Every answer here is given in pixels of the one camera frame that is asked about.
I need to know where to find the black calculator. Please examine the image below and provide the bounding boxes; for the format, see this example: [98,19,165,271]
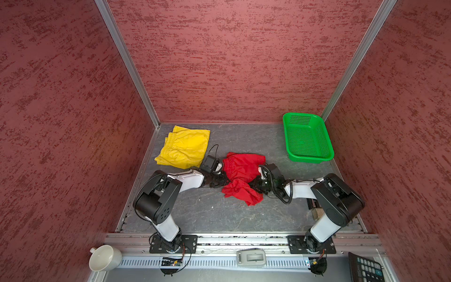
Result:
[348,252,385,282]

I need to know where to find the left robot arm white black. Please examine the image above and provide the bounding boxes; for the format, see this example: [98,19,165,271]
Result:
[133,168,230,253]

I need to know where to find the aluminium rail frame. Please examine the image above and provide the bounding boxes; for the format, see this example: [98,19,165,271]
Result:
[104,232,399,282]

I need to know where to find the right corner aluminium post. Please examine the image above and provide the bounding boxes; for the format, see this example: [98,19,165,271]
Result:
[321,0,397,121]

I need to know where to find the green plastic basket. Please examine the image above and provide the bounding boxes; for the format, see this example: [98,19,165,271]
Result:
[283,112,335,164]

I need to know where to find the small wooden block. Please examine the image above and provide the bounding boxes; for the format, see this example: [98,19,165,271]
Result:
[311,208,325,221]

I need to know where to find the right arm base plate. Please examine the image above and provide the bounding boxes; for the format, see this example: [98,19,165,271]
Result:
[287,235,337,255]

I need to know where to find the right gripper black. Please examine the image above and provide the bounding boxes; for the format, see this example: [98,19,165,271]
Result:
[246,176,276,195]

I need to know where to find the corner aluminium post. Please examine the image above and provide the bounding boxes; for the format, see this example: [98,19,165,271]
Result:
[321,0,397,121]
[95,0,160,129]

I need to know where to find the left corner aluminium post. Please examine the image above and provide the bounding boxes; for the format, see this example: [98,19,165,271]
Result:
[95,0,160,129]

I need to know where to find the yellow shorts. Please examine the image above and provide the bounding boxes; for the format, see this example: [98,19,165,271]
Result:
[155,126,210,169]

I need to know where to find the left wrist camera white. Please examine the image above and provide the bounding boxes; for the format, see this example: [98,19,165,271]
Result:
[200,155,223,174]

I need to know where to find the left circuit board with wires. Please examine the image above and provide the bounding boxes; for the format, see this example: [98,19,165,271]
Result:
[160,244,193,276]

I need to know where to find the white ceramic cup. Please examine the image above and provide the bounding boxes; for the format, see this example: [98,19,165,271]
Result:
[89,245,123,271]

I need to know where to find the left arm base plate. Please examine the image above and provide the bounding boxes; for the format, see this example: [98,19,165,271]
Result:
[149,235,198,254]

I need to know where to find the red shorts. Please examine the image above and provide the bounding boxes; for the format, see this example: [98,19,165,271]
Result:
[222,152,266,206]

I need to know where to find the circuit board with wires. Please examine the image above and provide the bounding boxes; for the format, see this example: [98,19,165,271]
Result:
[160,244,193,276]
[308,249,328,276]

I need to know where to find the white slotted cable duct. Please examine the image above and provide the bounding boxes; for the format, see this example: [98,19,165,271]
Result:
[119,256,310,272]

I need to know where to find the right circuit board with wires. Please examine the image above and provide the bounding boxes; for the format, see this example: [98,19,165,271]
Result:
[308,249,328,276]

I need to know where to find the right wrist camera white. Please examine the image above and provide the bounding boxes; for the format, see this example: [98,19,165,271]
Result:
[258,164,285,186]

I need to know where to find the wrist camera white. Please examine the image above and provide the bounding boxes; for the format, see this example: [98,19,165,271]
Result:
[258,164,285,186]
[200,155,223,174]

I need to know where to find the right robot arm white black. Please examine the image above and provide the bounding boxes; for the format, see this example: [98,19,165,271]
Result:
[251,173,365,254]

